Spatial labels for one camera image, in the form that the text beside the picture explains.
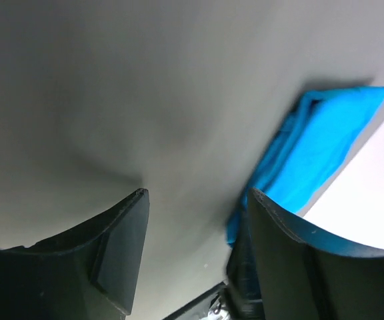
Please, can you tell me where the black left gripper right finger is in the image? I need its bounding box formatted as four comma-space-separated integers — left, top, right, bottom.
227, 189, 384, 319

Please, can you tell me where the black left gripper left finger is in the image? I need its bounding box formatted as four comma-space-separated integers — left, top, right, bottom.
0, 189, 149, 319

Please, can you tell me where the blue t shirt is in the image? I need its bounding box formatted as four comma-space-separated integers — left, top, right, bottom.
226, 86, 384, 246

